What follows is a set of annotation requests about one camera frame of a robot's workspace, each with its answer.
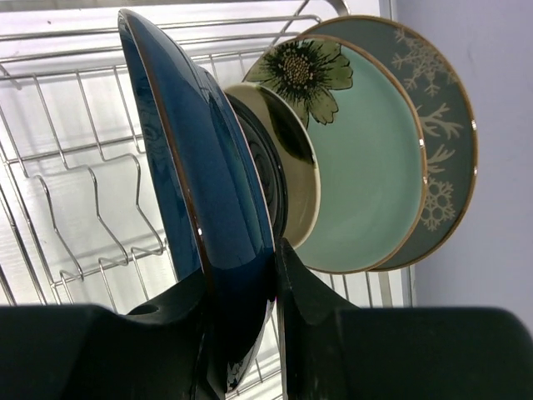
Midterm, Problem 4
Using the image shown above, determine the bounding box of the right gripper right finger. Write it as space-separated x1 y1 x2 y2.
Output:
276 238 532 399

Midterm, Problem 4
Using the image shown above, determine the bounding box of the metal wire dish rack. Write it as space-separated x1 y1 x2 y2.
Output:
0 0 417 400

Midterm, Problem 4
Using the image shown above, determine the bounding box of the black round plate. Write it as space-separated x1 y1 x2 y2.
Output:
227 94 288 238

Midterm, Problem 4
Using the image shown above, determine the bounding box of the dark blue leaf-shaped plate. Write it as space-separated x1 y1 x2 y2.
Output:
117 9 276 392

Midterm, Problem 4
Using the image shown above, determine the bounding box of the cream round plate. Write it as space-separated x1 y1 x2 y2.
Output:
225 83 321 248

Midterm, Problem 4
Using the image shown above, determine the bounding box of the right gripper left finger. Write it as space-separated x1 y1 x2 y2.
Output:
1 271 217 399

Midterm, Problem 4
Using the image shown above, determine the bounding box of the teal flower plate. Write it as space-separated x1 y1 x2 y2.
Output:
245 35 427 274

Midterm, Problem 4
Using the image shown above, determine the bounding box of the grey deer pattern plate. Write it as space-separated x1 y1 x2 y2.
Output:
305 15 478 271

